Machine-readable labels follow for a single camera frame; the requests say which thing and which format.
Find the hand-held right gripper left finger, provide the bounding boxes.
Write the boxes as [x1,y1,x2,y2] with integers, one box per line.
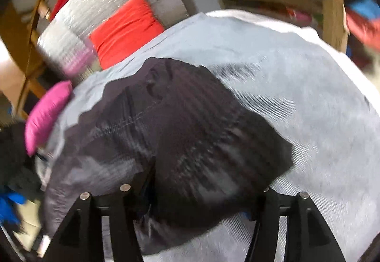
[43,180,149,262]

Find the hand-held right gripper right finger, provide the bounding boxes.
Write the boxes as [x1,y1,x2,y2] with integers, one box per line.
[244,187,346,262]

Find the dark grey garment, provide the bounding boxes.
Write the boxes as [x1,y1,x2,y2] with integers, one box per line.
[40,57,294,255]

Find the blue cloth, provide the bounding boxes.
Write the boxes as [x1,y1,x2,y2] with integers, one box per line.
[0,189,27,225]

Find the black fleece cloth pile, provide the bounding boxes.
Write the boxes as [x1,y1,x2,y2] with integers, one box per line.
[0,121,43,201]

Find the magenta cloth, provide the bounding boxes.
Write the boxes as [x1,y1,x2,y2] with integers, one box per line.
[24,80,74,157]

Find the light grey bed sheet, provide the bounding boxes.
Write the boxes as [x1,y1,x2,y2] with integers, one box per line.
[34,10,380,262]

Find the orange-red cloth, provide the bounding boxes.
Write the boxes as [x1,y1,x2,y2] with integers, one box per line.
[89,0,166,70]

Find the wooden chair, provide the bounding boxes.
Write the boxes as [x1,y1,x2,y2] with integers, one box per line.
[0,0,70,120]

